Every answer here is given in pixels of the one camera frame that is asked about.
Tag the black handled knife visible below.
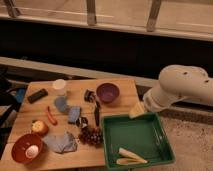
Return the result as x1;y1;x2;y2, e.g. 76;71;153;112
94;101;100;126

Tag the white egg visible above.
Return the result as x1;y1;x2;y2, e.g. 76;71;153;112
25;145;39;158

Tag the orange sausage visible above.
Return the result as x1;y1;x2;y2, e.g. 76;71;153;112
46;106;58;125

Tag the blue rectangular sponge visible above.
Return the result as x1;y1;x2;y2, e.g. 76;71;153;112
68;106;81;124

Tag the red apple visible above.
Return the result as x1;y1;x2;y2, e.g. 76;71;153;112
31;120;49;136

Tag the black remote control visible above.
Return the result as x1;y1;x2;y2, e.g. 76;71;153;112
27;89;48;104

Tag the red bowl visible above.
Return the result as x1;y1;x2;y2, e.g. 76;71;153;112
11;133;43;164

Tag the white plastic cup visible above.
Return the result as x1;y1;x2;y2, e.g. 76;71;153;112
52;79;67;96

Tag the small black white object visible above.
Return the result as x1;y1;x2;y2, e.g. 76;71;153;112
76;117;88;128

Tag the black chair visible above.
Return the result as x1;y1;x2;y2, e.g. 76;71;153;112
0;65;26;158

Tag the purple bowl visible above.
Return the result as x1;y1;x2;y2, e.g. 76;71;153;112
96;83;120;103

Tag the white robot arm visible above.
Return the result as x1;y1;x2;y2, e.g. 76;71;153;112
129;65;213;119

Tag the blue-grey towel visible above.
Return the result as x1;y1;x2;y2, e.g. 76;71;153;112
43;132;78;154

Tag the lower banana piece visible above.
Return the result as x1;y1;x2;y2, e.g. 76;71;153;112
116;158;139;166

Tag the green plastic tray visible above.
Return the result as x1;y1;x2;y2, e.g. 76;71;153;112
102;113;175;171

